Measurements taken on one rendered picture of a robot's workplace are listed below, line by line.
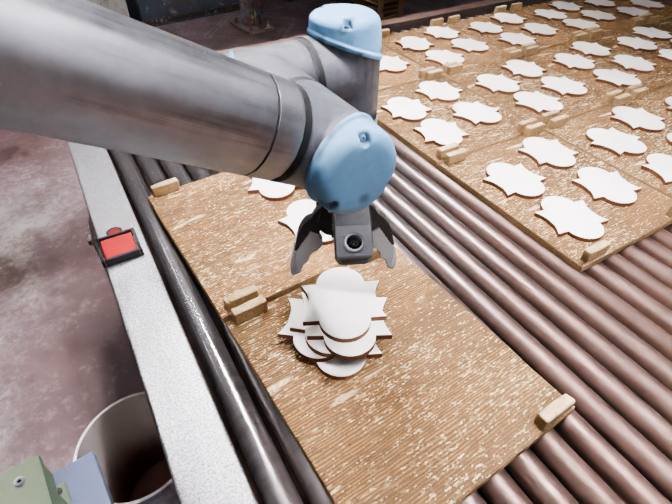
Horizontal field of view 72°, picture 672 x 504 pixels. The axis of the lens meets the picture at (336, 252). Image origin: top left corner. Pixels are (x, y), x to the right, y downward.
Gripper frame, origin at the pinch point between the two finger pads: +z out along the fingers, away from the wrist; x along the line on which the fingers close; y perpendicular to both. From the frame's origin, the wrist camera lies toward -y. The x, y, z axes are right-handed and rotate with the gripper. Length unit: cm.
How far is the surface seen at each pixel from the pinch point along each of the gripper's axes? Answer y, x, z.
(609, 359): -9.4, -41.4, 13.2
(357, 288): 2.1, -2.5, 5.4
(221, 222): 28.0, 22.2, 10.9
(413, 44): 125, -39, 10
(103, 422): 19, 63, 71
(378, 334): -6.3, -4.6, 6.5
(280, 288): 8.5, 10.2, 10.9
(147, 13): 475, 150, 90
